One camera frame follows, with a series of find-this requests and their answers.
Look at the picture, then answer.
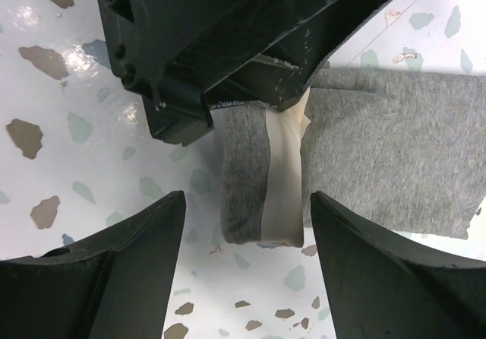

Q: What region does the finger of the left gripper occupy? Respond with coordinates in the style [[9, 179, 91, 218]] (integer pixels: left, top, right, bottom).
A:
[[97, 0, 332, 145], [206, 0, 391, 112]]

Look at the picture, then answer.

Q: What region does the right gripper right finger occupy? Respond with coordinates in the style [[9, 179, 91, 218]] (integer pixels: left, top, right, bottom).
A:
[[310, 192, 485, 339]]

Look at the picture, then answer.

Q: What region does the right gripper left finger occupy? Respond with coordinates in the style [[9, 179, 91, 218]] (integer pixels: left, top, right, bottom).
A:
[[1, 191, 186, 338]]

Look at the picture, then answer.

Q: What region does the grey cream underwear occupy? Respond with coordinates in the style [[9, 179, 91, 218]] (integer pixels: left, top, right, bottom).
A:
[[221, 68, 485, 247]]

